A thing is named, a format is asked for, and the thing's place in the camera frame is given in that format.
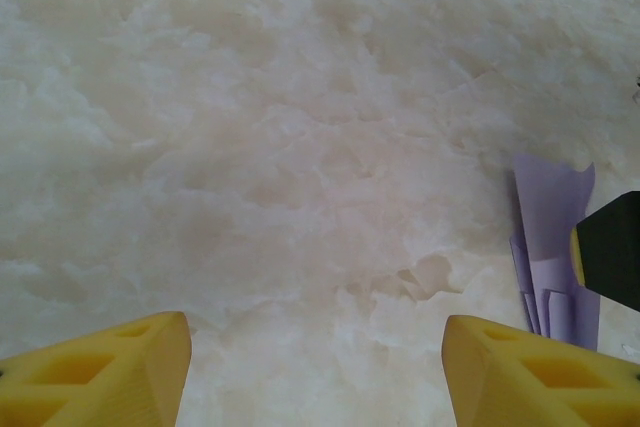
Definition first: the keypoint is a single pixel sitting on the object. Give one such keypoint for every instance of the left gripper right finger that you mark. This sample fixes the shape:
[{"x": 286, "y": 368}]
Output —
[{"x": 525, "y": 382}]

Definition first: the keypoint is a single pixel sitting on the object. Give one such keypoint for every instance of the purple paper sheet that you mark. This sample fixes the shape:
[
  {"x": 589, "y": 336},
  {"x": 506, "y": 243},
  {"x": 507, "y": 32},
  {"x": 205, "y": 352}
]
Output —
[{"x": 542, "y": 207}]

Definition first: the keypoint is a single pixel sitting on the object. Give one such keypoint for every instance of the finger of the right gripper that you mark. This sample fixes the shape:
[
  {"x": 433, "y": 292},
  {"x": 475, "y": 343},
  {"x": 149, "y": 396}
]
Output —
[{"x": 612, "y": 247}]

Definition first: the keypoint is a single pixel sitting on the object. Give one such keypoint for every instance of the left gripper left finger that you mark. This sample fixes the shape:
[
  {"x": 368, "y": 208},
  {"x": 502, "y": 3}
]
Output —
[{"x": 100, "y": 382}]

